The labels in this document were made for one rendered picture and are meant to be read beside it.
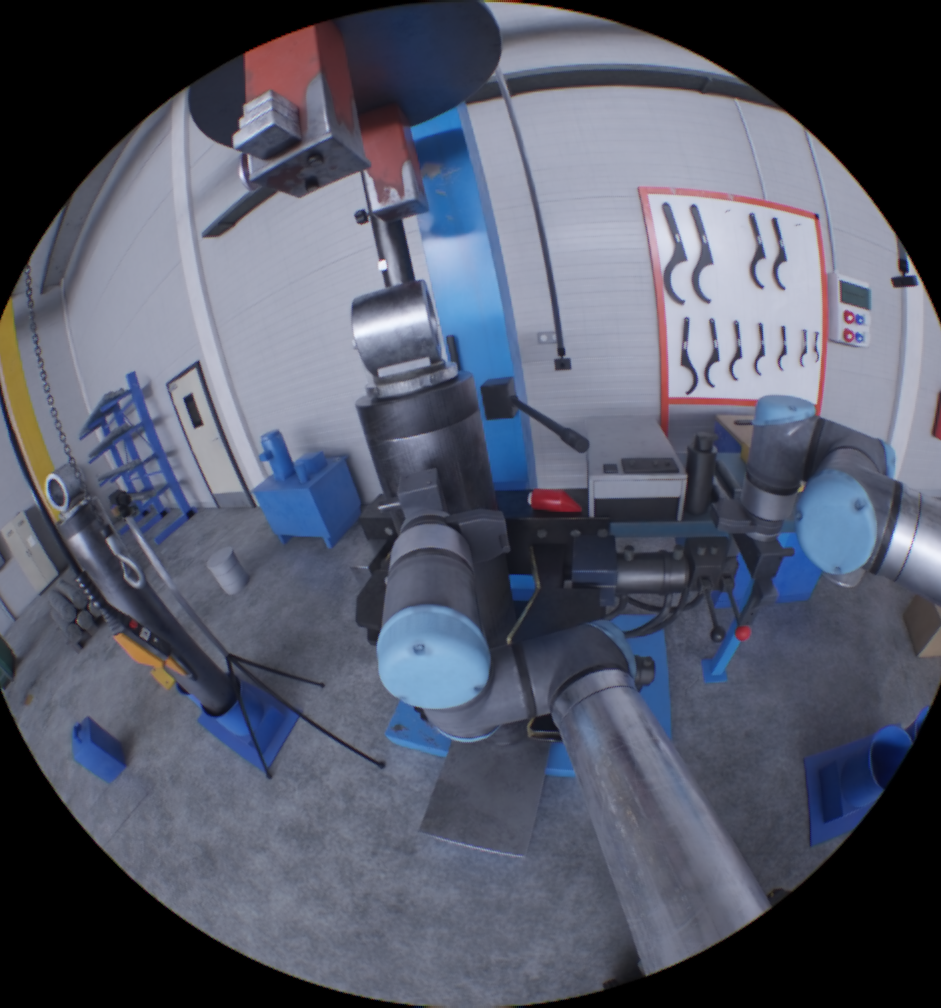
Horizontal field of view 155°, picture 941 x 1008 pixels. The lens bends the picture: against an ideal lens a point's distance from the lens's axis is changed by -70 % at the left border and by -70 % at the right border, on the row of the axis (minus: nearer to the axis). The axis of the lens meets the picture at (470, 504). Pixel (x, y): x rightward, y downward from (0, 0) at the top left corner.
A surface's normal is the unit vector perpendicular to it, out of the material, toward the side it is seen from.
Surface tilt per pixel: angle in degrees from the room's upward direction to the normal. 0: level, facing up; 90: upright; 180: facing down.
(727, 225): 90
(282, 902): 0
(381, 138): 90
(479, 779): 0
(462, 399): 90
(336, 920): 0
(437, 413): 90
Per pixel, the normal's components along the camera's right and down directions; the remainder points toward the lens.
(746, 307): -0.27, 0.53
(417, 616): -0.22, -0.81
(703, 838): 0.08, -0.97
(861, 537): -0.91, 0.34
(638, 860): -0.80, -0.57
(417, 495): 0.10, 0.49
